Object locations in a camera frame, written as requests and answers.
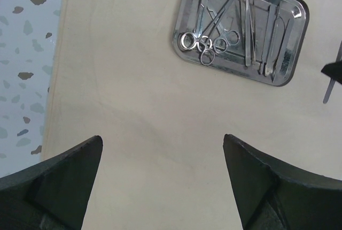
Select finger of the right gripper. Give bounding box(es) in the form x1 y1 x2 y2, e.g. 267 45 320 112
321 61 342 84

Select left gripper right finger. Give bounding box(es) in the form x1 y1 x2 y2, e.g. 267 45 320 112
223 134 341 229

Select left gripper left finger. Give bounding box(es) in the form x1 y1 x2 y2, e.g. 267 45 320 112
1 135 103 229

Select steel scalpel handle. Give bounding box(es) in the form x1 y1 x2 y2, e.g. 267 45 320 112
323 44 341 104

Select beige cloth wrap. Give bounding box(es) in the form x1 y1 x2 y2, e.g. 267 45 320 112
42 0 341 229

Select steel ring-handled scissors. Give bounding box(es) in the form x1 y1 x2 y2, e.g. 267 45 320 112
180 0 235 55

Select steel flat tweezers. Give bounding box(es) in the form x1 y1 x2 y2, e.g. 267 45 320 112
259 4 277 75

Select steel pointed tweezers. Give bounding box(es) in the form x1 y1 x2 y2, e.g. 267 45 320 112
245 0 255 67

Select steel instrument tray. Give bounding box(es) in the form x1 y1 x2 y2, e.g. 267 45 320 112
173 0 309 87

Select steel ring-handled forceps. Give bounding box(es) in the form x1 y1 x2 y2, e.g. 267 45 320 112
198 0 240 66

